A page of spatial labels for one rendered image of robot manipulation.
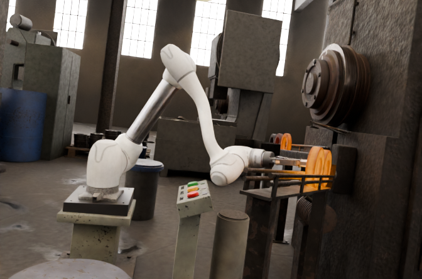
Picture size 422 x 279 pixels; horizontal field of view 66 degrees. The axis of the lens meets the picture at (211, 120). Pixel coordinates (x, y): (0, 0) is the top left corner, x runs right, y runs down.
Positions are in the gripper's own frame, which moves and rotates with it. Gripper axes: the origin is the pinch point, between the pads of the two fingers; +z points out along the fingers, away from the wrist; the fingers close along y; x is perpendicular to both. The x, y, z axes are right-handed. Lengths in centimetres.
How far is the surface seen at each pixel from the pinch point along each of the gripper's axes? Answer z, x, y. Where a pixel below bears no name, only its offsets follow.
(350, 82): 11, 40, -32
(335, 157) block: 6.2, 1.9, -26.8
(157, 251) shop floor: -92, -64, -13
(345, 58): 8, 52, -33
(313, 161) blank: 7.4, 3.3, 23.0
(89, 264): -37, -25, 83
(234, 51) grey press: -167, 117, -244
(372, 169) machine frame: 22.9, -1.7, -20.8
